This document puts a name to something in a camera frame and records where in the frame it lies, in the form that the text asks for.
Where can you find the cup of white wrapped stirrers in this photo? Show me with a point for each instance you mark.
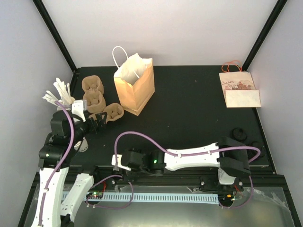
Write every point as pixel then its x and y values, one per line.
pixel 65 98

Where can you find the black right frame post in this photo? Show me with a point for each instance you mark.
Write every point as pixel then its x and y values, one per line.
pixel 264 32

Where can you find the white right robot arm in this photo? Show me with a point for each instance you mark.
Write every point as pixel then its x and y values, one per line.
pixel 227 155

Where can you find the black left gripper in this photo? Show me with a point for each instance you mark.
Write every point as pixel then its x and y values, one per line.
pixel 94 129

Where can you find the printed paper bag orange handles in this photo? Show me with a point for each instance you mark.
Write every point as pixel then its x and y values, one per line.
pixel 238 87

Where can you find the light blue cable duct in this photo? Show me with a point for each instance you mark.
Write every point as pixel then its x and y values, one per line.
pixel 152 197

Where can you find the white paper coffee cup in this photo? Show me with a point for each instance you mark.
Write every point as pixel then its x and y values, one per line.
pixel 81 146

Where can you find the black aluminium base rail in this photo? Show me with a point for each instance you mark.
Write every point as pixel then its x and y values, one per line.
pixel 204 178

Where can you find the brown paper takeout bag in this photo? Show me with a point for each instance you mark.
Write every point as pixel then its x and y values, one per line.
pixel 134 82

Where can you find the black lid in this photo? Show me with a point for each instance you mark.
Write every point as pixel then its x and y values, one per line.
pixel 238 134
pixel 260 146

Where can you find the stack of pulp cup carriers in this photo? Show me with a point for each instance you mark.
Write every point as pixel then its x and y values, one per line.
pixel 93 93

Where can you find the black left frame post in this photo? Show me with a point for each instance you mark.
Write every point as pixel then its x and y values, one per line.
pixel 54 32

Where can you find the black frame post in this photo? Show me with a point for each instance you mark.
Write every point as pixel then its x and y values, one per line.
pixel 264 32
pixel 54 32

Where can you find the brown pulp cup carrier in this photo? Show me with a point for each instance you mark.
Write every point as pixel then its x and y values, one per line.
pixel 114 112

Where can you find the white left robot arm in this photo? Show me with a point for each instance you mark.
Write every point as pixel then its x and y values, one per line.
pixel 66 139

